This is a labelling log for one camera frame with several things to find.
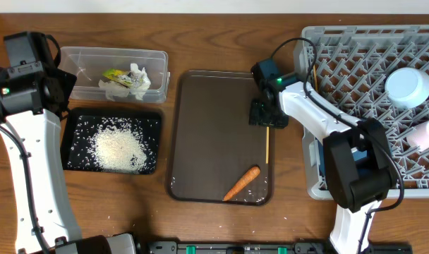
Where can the pile of white rice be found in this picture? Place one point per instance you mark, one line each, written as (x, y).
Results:
(117, 148)

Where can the wooden chopstick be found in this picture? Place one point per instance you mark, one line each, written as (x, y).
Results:
(267, 148)
(315, 79)

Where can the white tissue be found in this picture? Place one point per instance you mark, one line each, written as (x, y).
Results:
(138, 83)

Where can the white cup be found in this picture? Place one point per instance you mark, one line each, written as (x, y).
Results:
(419, 137)

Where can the clear plastic bin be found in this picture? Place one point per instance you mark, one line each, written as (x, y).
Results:
(89, 64)

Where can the brown serving tray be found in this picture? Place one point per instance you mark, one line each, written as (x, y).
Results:
(213, 144)

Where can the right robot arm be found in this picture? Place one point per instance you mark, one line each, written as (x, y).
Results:
(357, 201)

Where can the orange carrot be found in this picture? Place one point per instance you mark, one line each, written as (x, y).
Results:
(248, 177)

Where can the black plastic tray bin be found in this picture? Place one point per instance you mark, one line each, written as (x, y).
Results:
(70, 141)

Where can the yellow green snack wrapper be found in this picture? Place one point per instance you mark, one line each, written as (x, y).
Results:
(121, 77)

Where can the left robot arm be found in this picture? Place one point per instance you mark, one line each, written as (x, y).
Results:
(34, 94)

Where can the light blue bowl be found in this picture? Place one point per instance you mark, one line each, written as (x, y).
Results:
(407, 87)

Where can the grey dishwasher rack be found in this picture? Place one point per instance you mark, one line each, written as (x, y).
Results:
(352, 64)

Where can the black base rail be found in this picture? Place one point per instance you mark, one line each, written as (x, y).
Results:
(171, 247)

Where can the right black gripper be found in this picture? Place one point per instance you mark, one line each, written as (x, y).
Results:
(254, 115)

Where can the dark blue plate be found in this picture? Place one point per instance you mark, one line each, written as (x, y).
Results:
(343, 163)

